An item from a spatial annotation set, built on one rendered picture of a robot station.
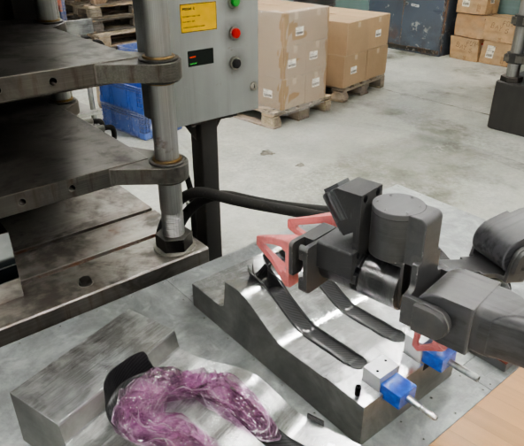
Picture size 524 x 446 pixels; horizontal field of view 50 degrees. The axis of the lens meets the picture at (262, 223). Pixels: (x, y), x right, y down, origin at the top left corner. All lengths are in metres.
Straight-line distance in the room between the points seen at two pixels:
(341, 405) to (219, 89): 0.94
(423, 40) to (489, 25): 0.85
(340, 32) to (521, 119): 1.78
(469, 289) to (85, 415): 0.61
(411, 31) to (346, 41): 2.69
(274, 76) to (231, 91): 3.20
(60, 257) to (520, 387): 1.12
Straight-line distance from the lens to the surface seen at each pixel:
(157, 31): 1.31
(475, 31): 7.75
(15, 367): 1.22
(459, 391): 1.14
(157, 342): 1.03
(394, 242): 0.61
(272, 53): 4.79
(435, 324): 0.60
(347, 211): 0.63
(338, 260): 0.65
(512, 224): 0.88
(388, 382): 0.97
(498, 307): 0.60
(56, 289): 1.44
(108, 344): 1.04
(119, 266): 1.48
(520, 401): 1.16
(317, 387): 1.01
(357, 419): 0.97
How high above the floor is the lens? 1.57
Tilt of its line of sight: 28 degrees down
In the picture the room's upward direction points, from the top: straight up
